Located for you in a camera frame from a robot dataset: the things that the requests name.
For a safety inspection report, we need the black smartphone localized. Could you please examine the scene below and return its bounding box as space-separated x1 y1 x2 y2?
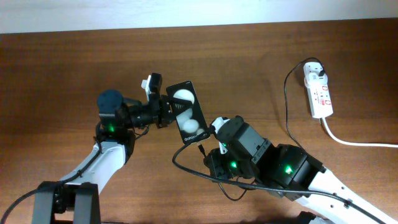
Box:
166 81 208 144

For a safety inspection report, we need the black USB charging cable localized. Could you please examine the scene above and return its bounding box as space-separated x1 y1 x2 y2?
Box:
197 57 326 158

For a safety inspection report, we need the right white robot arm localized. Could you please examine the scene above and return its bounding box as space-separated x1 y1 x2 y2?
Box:
204 116 395 223

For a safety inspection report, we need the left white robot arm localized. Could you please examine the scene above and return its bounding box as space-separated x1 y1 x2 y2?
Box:
32 90 197 223

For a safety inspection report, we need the white USB charger plug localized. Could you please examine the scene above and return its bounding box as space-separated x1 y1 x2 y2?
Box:
304 72 328 88

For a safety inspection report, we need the white power strip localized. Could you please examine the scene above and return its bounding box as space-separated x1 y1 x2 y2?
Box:
303 62 333 119

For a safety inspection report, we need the white power strip cord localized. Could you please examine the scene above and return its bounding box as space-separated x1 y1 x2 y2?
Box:
320 116 398 148

